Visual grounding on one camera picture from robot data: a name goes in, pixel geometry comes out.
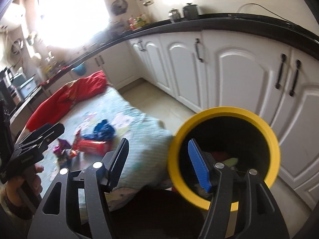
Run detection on blue hanging plastic bin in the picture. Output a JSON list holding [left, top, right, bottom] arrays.
[[71, 62, 87, 77]]

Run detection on steel teapot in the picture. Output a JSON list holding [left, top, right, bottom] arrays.
[[168, 9, 182, 23]]

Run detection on grey plastic storage box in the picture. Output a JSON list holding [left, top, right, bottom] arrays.
[[12, 74, 37, 100]]

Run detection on hello kitty bed sheet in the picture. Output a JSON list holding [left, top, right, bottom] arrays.
[[37, 85, 174, 212]]

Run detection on white kitchen cabinets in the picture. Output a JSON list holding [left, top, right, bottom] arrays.
[[84, 31, 318, 208]]

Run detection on dark green pot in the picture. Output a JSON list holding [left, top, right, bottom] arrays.
[[183, 3, 200, 20]]

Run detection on condiment bottles group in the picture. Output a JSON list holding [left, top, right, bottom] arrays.
[[128, 14, 151, 30]]

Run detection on person's left hand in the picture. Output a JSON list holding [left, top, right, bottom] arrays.
[[4, 164, 44, 220]]

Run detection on black microwave oven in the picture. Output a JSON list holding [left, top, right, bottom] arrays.
[[1, 68, 22, 116]]

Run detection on round wall fan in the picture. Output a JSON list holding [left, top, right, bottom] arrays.
[[111, 0, 128, 16]]

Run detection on black kitchen countertop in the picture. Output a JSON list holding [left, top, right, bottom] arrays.
[[10, 12, 319, 120]]

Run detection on blue crumpled wrapper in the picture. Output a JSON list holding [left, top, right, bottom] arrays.
[[82, 119, 115, 142]]

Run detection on red cylindrical can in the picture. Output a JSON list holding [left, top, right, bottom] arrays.
[[72, 139, 112, 156]]

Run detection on red blanket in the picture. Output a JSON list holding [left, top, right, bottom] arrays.
[[25, 71, 108, 132]]

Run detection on black power cable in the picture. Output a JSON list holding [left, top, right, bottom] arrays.
[[236, 3, 300, 28]]

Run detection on purple snack wrapper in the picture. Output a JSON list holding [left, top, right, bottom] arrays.
[[53, 138, 71, 157]]

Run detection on yellow black trash bin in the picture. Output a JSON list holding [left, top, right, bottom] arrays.
[[168, 106, 281, 210]]

